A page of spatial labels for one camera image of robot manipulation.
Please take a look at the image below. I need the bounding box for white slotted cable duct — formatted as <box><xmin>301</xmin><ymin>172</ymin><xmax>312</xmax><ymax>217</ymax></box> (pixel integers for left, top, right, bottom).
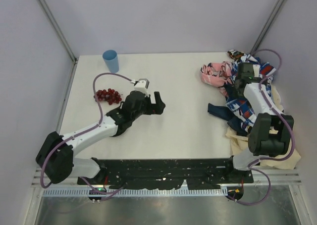
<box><xmin>43</xmin><ymin>186</ymin><xmax>227</xmax><ymax>198</ymax></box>

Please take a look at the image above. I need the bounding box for red grape bunch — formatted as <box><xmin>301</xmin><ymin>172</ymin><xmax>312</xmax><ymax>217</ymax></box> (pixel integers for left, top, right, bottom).
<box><xmin>94</xmin><ymin>88</ymin><xmax>122</xmax><ymax>105</ymax></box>

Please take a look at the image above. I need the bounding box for blue white red patterned cloth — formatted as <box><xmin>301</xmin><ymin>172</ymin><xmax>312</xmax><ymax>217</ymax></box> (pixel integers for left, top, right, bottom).
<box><xmin>223</xmin><ymin>50</ymin><xmax>275</xmax><ymax>136</ymax></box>

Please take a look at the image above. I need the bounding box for navy blue cloth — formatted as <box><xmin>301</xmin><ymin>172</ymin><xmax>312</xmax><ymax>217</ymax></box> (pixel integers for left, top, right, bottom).
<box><xmin>208</xmin><ymin>103</ymin><xmax>248</xmax><ymax>136</ymax></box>

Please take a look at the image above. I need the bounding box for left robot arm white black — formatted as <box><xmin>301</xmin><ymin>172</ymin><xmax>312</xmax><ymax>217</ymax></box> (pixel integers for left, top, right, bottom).
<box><xmin>36</xmin><ymin>91</ymin><xmax>165</xmax><ymax>188</ymax></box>

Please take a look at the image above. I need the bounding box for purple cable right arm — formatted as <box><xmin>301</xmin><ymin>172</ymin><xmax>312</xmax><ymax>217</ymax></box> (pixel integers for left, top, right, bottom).
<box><xmin>226</xmin><ymin>48</ymin><xmax>296</xmax><ymax>206</ymax></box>

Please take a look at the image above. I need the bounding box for aluminium frame post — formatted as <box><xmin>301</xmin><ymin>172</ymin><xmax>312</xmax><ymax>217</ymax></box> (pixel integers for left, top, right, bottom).
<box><xmin>37</xmin><ymin>0</ymin><xmax>77</xmax><ymax>63</ymax></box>
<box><xmin>250</xmin><ymin>0</ymin><xmax>287</xmax><ymax>53</ymax></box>

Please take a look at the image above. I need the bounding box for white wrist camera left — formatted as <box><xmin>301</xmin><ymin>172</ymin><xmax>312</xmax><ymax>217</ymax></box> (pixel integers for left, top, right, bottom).
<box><xmin>134</xmin><ymin>78</ymin><xmax>150</xmax><ymax>97</ymax></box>

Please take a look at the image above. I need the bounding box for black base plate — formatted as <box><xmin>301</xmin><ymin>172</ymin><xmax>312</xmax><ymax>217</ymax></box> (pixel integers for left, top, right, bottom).
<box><xmin>72</xmin><ymin>158</ymin><xmax>254</xmax><ymax>190</ymax></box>

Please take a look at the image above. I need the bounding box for cream cloth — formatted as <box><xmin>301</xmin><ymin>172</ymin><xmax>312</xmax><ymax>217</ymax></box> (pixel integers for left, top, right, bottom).
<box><xmin>232</xmin><ymin>83</ymin><xmax>295</xmax><ymax>170</ymax></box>

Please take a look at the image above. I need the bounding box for aluminium frame post right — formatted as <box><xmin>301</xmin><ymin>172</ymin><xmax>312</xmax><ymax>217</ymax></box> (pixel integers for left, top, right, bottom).
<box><xmin>250</xmin><ymin>0</ymin><xmax>287</xmax><ymax>53</ymax></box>

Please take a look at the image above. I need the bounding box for aluminium frame post left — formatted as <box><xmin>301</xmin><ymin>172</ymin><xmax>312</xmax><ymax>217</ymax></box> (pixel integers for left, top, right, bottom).
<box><xmin>37</xmin><ymin>0</ymin><xmax>77</xmax><ymax>63</ymax></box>

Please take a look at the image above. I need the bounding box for blue plastic cup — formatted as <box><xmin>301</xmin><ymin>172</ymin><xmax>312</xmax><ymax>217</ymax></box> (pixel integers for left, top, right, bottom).
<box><xmin>103</xmin><ymin>50</ymin><xmax>119</xmax><ymax>73</ymax></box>

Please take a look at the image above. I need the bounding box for pink patterned cloth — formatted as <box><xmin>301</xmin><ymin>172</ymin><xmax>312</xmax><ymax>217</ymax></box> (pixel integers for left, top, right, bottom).
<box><xmin>200</xmin><ymin>61</ymin><xmax>233</xmax><ymax>98</ymax></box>

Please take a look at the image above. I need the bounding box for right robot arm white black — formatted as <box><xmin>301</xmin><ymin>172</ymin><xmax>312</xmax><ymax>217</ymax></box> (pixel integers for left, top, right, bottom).
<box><xmin>232</xmin><ymin>62</ymin><xmax>294</xmax><ymax>170</ymax></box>

